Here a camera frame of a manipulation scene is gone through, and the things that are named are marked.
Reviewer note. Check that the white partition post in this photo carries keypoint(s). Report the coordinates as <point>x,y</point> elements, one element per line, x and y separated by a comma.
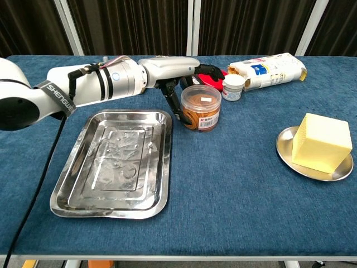
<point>69,30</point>
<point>312,28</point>
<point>192,28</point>

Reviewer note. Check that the plastic cup with orange contents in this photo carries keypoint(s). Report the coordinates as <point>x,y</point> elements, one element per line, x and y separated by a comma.
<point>200,111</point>

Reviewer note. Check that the red round flat disc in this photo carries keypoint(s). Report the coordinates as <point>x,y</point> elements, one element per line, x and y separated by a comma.
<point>212,83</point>

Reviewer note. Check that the blue table cloth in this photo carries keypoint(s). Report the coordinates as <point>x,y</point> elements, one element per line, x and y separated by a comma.
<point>223,181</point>

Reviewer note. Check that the silver metal bowl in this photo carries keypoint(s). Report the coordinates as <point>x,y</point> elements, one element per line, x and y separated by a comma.
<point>284,145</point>

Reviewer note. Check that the yellow sponge block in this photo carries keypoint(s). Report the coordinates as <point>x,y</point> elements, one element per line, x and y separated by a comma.
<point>320,142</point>

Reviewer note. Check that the small white jar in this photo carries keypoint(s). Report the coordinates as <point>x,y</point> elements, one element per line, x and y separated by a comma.
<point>232,88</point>

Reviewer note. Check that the white printed food bag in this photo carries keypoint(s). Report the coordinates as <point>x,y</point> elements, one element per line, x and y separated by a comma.
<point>273,71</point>

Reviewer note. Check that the dark pleated curtain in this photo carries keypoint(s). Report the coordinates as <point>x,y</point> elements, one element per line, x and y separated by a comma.
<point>28,25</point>
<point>340,25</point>
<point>251,25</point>
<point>125,25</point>

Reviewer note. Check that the grey table frame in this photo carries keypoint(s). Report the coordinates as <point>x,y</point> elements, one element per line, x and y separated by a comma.
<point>195,258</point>

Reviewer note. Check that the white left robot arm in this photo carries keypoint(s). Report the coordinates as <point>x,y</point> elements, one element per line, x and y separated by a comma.
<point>89,83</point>

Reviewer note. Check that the rectangular steel tray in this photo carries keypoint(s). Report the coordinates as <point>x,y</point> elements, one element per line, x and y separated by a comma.
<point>117,156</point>

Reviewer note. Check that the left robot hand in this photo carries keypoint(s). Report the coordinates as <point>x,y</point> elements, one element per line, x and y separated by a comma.
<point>167,69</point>

